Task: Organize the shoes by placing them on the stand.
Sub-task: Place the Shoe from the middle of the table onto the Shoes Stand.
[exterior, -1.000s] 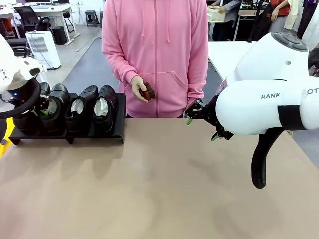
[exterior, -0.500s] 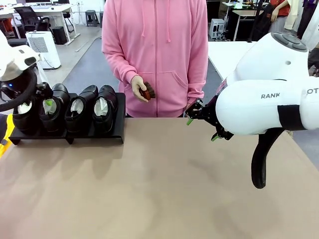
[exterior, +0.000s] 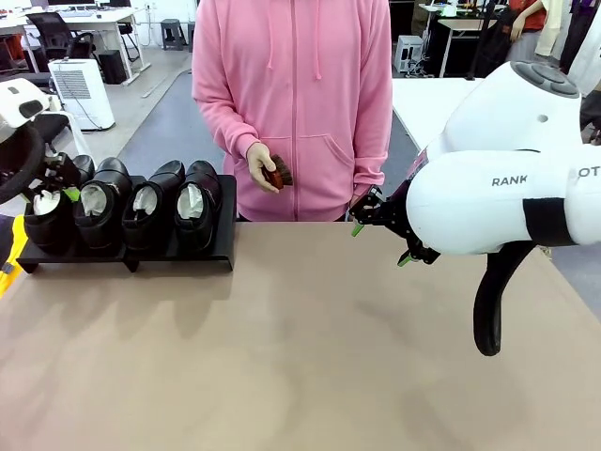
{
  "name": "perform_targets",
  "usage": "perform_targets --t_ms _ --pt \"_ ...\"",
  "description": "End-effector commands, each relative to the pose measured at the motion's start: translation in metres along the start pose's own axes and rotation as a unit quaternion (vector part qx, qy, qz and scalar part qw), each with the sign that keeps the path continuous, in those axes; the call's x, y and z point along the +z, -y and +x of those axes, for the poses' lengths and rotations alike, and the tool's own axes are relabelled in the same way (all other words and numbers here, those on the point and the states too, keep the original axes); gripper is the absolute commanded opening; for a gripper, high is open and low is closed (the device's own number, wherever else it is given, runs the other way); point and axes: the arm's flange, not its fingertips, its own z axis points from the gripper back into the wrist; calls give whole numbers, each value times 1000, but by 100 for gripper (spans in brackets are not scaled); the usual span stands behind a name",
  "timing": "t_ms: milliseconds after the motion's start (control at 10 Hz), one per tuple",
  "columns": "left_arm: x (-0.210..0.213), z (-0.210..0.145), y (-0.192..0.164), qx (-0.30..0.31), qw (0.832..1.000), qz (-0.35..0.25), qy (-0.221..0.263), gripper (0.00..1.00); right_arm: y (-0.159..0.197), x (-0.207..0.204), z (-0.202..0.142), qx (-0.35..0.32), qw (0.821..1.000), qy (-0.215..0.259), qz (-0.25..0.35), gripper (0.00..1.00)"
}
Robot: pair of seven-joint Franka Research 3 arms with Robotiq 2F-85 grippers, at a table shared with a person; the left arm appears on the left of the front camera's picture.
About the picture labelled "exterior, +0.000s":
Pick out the white office desk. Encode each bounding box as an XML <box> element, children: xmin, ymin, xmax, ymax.
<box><xmin>0</xmin><ymin>7</ymin><xmax>152</xmax><ymax>86</ymax></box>

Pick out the grey plastic stool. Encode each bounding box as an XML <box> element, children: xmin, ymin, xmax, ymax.
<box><xmin>161</xmin><ymin>18</ymin><xmax>185</xmax><ymax>52</ymax></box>

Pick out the person in pink hoodie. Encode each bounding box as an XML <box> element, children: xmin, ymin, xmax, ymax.
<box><xmin>191</xmin><ymin>0</ymin><xmax>393</xmax><ymax>222</ymax></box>

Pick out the black padded chair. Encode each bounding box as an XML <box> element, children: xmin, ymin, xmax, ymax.
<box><xmin>30</xmin><ymin>70</ymin><xmax>71</xmax><ymax>147</ymax></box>

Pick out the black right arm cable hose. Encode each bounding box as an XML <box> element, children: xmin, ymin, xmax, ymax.
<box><xmin>472</xmin><ymin>196</ymin><xmax>578</xmax><ymax>357</ymax></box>

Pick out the white air purifier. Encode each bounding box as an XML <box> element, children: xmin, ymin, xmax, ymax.
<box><xmin>48</xmin><ymin>58</ymin><xmax>116</xmax><ymax>132</ymax></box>

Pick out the wooden shoe brush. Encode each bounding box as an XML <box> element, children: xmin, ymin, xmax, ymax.
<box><xmin>263</xmin><ymin>154</ymin><xmax>296</xmax><ymax>192</ymax></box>

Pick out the yellow padded frame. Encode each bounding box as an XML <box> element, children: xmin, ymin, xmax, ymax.
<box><xmin>0</xmin><ymin>213</ymin><xmax>30</xmax><ymax>300</ymax></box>

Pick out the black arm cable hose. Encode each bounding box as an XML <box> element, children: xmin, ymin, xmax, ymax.
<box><xmin>0</xmin><ymin>122</ymin><xmax>47</xmax><ymax>207</ymax></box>
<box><xmin>472</xmin><ymin>196</ymin><xmax>578</xmax><ymax>357</ymax></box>

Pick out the person's right forearm pink sleeve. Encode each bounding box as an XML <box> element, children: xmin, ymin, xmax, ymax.
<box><xmin>191</xmin><ymin>93</ymin><xmax>264</xmax><ymax>159</ymax></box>

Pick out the beige hanging garment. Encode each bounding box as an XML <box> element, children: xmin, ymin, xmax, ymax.
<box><xmin>534</xmin><ymin>0</ymin><xmax>570</xmax><ymax>57</ymax></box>

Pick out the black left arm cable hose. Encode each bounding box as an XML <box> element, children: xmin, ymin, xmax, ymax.
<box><xmin>0</xmin><ymin>122</ymin><xmax>47</xmax><ymax>207</ymax></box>

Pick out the white table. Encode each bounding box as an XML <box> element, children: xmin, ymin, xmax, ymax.
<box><xmin>391</xmin><ymin>77</ymin><xmax>492</xmax><ymax>151</ymax></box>

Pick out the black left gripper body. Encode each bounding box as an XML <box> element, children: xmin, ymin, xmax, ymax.
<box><xmin>41</xmin><ymin>150</ymin><xmax>82</xmax><ymax>189</ymax></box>

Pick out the white computer case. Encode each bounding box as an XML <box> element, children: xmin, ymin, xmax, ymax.
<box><xmin>396</xmin><ymin>35</ymin><xmax>427</xmax><ymax>75</ymax></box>

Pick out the black framed desk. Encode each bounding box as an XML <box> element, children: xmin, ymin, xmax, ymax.
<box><xmin>416</xmin><ymin>2</ymin><xmax>492</xmax><ymax>80</ymax></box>

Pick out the white tissue paper stuffing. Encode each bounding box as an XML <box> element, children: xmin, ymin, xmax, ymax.
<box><xmin>80</xmin><ymin>183</ymin><xmax>110</xmax><ymax>217</ymax></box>
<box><xmin>177</xmin><ymin>182</ymin><xmax>207</xmax><ymax>220</ymax></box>
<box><xmin>131</xmin><ymin>185</ymin><xmax>159</xmax><ymax>213</ymax></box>
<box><xmin>31</xmin><ymin>189</ymin><xmax>63</xmax><ymax>216</ymax></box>

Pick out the person's right hand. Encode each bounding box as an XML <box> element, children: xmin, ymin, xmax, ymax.
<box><xmin>245</xmin><ymin>141</ymin><xmax>282</xmax><ymax>194</ymax></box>

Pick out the black computer tower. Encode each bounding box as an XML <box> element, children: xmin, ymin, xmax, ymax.
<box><xmin>98</xmin><ymin>49</ymin><xmax>128</xmax><ymax>86</ymax></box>

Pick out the black office chair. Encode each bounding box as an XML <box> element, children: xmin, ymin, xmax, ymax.
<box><xmin>25</xmin><ymin>11</ymin><xmax>98</xmax><ymax>65</ymax></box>

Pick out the person's left forearm pink sleeve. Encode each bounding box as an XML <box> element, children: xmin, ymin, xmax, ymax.
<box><xmin>354</xmin><ymin>93</ymin><xmax>394</xmax><ymax>198</ymax></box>

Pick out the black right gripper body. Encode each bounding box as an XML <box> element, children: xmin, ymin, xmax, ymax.
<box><xmin>375</xmin><ymin>185</ymin><xmax>424</xmax><ymax>246</ymax></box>

